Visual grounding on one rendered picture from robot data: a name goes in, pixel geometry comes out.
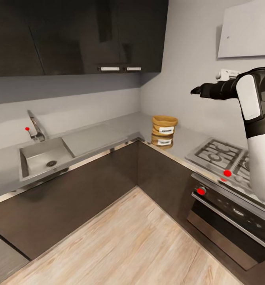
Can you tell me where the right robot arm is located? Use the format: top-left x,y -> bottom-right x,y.
191,67 -> 265,202

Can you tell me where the popcorn bag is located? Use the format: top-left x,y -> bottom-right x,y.
152,115 -> 178,136

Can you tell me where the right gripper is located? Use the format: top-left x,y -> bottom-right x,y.
191,80 -> 228,99

